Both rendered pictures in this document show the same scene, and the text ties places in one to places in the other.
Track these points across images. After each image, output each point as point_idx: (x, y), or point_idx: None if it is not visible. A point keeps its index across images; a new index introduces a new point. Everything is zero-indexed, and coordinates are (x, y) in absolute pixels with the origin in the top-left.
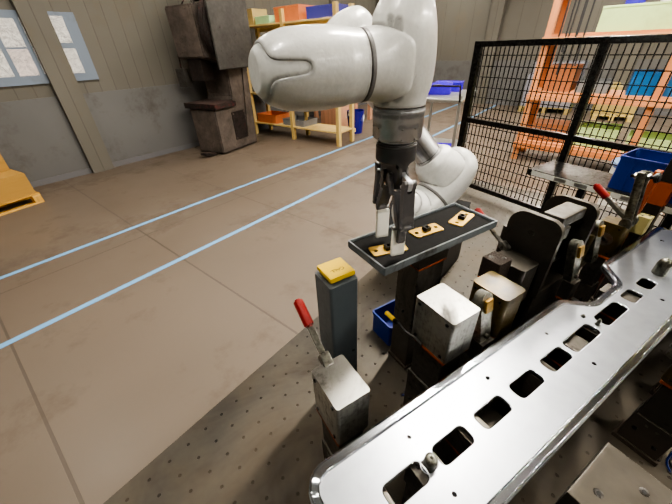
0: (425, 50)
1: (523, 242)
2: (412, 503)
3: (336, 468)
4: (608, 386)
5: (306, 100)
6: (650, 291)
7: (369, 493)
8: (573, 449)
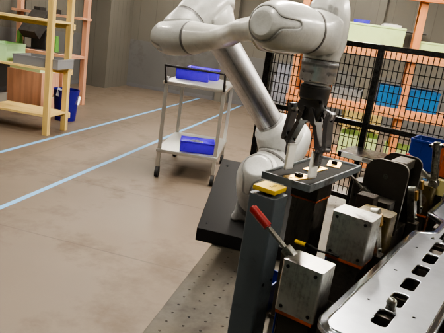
0: (347, 28)
1: (379, 185)
2: (393, 324)
3: (333, 316)
4: None
5: (291, 44)
6: None
7: (364, 324)
8: None
